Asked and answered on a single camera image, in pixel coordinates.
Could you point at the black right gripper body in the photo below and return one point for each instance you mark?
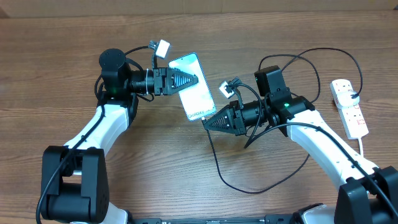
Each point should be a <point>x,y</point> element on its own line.
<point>238,117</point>

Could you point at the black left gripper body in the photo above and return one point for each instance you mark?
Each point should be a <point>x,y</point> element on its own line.
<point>159,80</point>

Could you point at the Galaxy smartphone with blue screen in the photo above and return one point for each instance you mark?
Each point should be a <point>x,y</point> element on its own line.
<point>197,100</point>

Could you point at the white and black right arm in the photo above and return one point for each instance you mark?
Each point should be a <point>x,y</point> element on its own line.
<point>366,193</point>

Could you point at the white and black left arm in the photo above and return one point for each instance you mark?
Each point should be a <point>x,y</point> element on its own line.
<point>74,187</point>

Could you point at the white charger adapter plug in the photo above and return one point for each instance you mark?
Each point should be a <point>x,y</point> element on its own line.
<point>346,99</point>

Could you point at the white power strip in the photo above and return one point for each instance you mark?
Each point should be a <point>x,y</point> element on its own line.
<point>351,117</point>

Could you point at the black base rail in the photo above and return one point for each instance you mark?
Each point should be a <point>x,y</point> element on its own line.
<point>217,221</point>

